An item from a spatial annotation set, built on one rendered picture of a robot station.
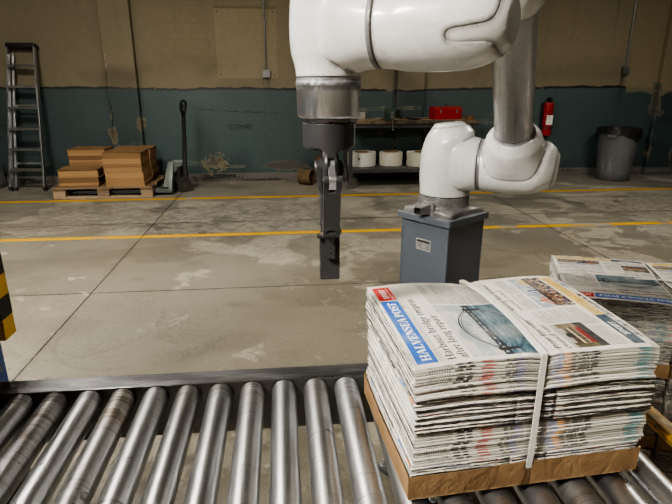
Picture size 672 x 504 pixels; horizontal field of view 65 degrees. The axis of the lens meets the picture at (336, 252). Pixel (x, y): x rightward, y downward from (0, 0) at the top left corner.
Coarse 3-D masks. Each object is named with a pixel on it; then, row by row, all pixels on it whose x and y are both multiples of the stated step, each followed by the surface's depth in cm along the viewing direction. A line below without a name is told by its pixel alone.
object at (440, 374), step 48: (384, 288) 95; (432, 288) 95; (384, 336) 84; (432, 336) 78; (480, 336) 78; (384, 384) 90; (432, 384) 71; (480, 384) 73; (432, 432) 74; (480, 432) 76
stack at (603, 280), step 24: (552, 264) 175; (576, 264) 169; (600, 264) 169; (624, 264) 169; (648, 264) 170; (576, 288) 150; (600, 288) 150; (624, 288) 150; (648, 288) 150; (624, 312) 143; (648, 312) 141; (648, 336) 143; (648, 432) 152; (648, 456) 154
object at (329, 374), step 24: (0, 384) 107; (24, 384) 107; (48, 384) 107; (72, 384) 107; (96, 384) 107; (120, 384) 107; (144, 384) 107; (168, 384) 107; (192, 384) 108; (240, 384) 109; (264, 384) 109; (360, 384) 112; (168, 408) 109; (264, 408) 111; (336, 408) 113; (192, 432) 111
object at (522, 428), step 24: (456, 288) 96; (480, 288) 96; (480, 312) 86; (504, 336) 78; (528, 360) 73; (552, 360) 74; (528, 384) 74; (552, 384) 75; (528, 408) 76; (552, 408) 76; (528, 432) 77
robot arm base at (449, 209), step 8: (424, 200) 161; (432, 200) 159; (440, 200) 158; (448, 200) 158; (456, 200) 158; (464, 200) 159; (408, 208) 165; (416, 208) 159; (424, 208) 158; (432, 208) 159; (440, 208) 158; (448, 208) 158; (456, 208) 158; (464, 208) 160; (472, 208) 162; (480, 208) 164; (432, 216) 159; (440, 216) 157; (448, 216) 154; (456, 216) 157
